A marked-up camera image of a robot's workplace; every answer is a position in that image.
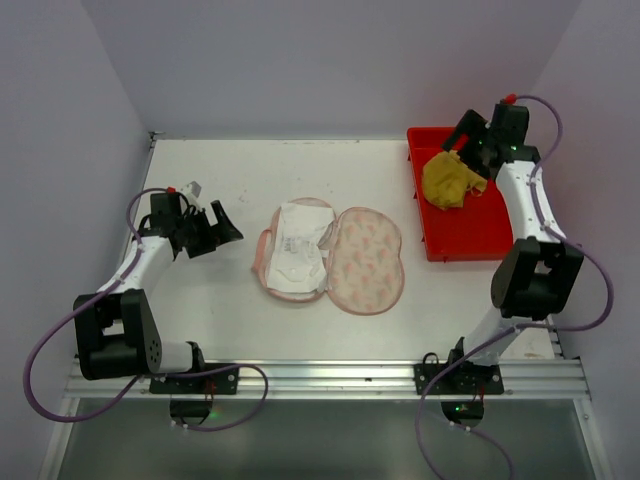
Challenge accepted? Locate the mustard yellow bra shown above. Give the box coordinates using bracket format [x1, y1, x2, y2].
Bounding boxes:
[421, 150, 488, 210]

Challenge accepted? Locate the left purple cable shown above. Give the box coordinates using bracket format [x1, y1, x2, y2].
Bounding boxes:
[22, 187, 270, 434]

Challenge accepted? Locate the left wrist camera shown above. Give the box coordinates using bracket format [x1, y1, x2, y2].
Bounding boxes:
[167, 181, 201, 209]

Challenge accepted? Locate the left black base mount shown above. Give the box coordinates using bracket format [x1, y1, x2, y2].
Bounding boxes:
[149, 363, 239, 426]

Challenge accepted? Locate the white bra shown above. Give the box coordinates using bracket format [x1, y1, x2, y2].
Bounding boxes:
[266, 202, 335, 294]

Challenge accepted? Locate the red plastic tray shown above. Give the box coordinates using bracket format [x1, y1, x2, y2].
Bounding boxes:
[407, 127, 513, 262]

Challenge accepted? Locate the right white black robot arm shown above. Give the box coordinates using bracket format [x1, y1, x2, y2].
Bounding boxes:
[442, 96, 584, 369]

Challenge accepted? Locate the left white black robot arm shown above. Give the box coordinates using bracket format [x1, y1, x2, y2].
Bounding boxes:
[73, 188, 244, 380]

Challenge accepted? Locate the aluminium mounting rail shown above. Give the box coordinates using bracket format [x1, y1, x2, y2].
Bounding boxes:
[63, 359, 590, 401]

